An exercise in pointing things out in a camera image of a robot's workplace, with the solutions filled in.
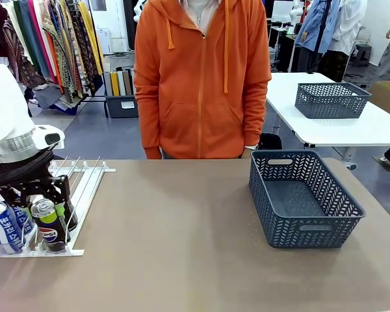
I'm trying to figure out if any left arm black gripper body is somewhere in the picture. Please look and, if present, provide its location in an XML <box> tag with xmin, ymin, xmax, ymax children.
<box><xmin>0</xmin><ymin>175</ymin><xmax>69</xmax><ymax>209</ymax></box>

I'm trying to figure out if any blue Pocari Sweat can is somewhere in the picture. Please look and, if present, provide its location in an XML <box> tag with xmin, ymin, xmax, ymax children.
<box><xmin>0</xmin><ymin>201</ymin><xmax>24</xmax><ymax>255</ymax></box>
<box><xmin>0</xmin><ymin>191</ymin><xmax>36</xmax><ymax>235</ymax></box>

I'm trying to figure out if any blue-grey basket with handle holes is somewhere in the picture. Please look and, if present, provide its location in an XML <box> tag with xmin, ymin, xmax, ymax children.
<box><xmin>248</xmin><ymin>149</ymin><xmax>367</xmax><ymax>250</ymax></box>

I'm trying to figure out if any blue-grey woven plastic basket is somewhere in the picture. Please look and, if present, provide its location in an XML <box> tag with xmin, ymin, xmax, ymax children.
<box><xmin>294</xmin><ymin>82</ymin><xmax>372</xmax><ymax>120</ymax></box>

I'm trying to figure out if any person's left forearm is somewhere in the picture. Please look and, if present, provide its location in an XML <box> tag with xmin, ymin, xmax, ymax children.
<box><xmin>242</xmin><ymin>97</ymin><xmax>270</xmax><ymax>149</ymax></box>

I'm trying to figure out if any person's right forearm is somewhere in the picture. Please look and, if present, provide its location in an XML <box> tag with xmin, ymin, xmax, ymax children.
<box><xmin>136</xmin><ymin>103</ymin><xmax>165</xmax><ymax>160</ymax></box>

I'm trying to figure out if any grey storage bin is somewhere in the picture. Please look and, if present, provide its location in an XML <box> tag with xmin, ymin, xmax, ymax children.
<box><xmin>103</xmin><ymin>94</ymin><xmax>140</xmax><ymax>119</ymax></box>

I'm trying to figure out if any yellow material roll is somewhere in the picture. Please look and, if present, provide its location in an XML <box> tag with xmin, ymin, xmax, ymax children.
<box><xmin>110</xmin><ymin>70</ymin><xmax>120</xmax><ymax>97</ymax></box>

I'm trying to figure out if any row of hanging garments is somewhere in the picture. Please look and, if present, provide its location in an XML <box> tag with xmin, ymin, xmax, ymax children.
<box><xmin>0</xmin><ymin>0</ymin><xmax>105</xmax><ymax>110</ymax></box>

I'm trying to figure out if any yellow patterned hanging garment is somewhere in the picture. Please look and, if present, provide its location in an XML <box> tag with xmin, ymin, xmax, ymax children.
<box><xmin>77</xmin><ymin>0</ymin><xmax>104</xmax><ymax>76</ymax></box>

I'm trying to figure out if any white floor appliance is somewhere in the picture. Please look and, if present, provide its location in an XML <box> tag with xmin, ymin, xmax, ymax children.
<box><xmin>95</xmin><ymin>27</ymin><xmax>113</xmax><ymax>55</ymax></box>

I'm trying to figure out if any person in orange hoodie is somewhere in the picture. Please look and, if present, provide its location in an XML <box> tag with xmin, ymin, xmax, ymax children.
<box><xmin>133</xmin><ymin>0</ymin><xmax>273</xmax><ymax>161</ymax></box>

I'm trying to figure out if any black bag on floor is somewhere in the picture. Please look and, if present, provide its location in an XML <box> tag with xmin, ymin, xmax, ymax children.
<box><xmin>259</xmin><ymin>133</ymin><xmax>283</xmax><ymax>151</ymax></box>

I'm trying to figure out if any white side table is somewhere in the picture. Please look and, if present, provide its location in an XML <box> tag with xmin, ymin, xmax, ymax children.
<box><xmin>265</xmin><ymin>71</ymin><xmax>390</xmax><ymax>170</ymax></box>

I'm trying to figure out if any dark plastic stool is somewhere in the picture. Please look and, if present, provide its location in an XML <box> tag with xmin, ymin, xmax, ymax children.
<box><xmin>353</xmin><ymin>44</ymin><xmax>373</xmax><ymax>68</ymax></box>

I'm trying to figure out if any cardboard box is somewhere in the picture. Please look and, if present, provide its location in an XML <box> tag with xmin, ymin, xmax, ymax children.
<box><xmin>366</xmin><ymin>80</ymin><xmax>390</xmax><ymax>122</ymax></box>

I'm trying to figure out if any white wire can dispenser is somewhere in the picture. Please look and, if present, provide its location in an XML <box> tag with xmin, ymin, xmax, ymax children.
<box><xmin>0</xmin><ymin>155</ymin><xmax>117</xmax><ymax>259</ymax></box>

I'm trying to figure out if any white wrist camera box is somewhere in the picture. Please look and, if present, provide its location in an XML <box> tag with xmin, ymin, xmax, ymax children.
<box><xmin>34</xmin><ymin>124</ymin><xmax>66</xmax><ymax>150</ymax></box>

